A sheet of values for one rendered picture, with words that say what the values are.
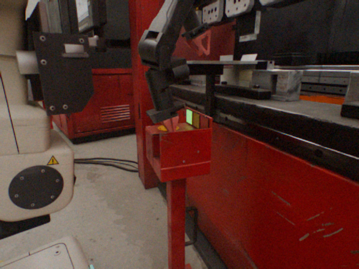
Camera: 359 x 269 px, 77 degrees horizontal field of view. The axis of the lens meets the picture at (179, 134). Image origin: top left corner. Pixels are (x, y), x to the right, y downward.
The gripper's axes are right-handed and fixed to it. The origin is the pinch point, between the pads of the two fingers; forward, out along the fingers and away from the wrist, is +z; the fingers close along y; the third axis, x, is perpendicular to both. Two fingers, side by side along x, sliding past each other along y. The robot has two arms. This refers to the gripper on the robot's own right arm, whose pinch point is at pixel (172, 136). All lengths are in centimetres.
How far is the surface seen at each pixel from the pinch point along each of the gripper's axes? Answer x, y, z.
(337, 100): 86, 184, 57
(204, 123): -0.4, 10.5, -0.6
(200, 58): 105, 64, -12
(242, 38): 22, 44, -21
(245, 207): -5.5, 16.6, 31.8
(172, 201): 3.5, -5.4, 23.6
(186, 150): -4.0, 1.7, 3.8
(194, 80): 61, 36, -4
